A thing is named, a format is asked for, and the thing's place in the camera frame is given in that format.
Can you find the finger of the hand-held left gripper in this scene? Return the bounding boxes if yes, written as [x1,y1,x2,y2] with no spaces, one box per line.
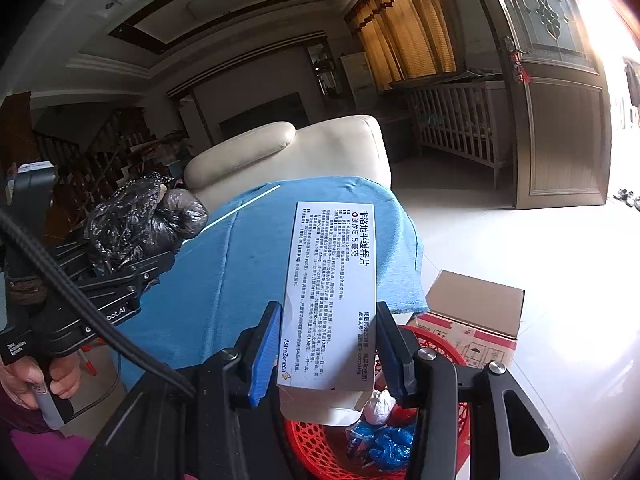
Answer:
[47,239,101,282]
[75,250,177,306]

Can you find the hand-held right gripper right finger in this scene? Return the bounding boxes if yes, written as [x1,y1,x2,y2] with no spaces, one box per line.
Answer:
[376,301,556,480]

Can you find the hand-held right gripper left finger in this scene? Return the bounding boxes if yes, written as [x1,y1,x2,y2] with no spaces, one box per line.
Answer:
[192,301,301,480]

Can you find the black plastic bag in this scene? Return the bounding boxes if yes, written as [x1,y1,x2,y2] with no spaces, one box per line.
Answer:
[84,172,210,276]

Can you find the blue plastic bag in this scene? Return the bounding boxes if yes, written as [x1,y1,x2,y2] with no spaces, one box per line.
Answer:
[372,422,417,453]
[365,447,413,472]

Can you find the medicine box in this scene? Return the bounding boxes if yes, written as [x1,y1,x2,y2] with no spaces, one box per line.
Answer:
[276,201,383,428]

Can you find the red plastic mesh basket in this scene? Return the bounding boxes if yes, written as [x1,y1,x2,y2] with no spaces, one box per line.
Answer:
[284,325,473,480]

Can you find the person's left hand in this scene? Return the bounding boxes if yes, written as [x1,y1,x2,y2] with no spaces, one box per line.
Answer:
[0,354,84,412]

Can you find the white crumpled paper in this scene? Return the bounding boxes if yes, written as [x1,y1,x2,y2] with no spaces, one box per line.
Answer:
[362,389,398,426]

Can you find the blue white patterned wrapper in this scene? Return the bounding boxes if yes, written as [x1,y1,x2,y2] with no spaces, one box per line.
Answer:
[345,422,373,461]

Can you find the blue tablecloth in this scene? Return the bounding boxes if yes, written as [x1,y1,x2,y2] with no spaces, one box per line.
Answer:
[107,176,430,391]

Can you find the cardboard box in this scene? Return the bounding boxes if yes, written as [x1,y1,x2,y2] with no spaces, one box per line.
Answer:
[406,270,526,368]

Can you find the wooden staircase railing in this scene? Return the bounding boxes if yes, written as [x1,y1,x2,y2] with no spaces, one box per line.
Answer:
[32,107,156,231]

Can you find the white thin stick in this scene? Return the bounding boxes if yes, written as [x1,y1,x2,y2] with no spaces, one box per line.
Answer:
[200,185,282,237]

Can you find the person's magenta clothing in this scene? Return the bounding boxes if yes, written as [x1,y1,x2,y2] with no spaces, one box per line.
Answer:
[0,410,96,480]

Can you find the black television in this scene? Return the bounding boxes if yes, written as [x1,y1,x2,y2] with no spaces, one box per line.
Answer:
[218,92,307,140]

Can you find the cream leather sofa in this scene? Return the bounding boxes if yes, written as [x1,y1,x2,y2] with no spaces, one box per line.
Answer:
[183,115,392,216]

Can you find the white baby crib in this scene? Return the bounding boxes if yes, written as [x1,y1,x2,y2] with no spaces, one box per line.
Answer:
[407,80,511,188]

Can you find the wooden door with glass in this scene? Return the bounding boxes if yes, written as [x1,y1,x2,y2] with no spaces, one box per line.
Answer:
[480,0,616,211]

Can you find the white standing air conditioner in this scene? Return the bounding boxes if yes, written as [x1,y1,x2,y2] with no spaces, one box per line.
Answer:
[341,52,376,93]

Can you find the red door tassel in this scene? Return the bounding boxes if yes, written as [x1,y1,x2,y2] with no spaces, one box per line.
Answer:
[505,37,533,86]

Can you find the yellow curtains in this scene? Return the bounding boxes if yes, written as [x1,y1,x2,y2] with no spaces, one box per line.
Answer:
[345,0,458,91]

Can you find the black braided cable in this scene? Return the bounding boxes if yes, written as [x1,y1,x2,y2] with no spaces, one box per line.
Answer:
[0,210,196,401]

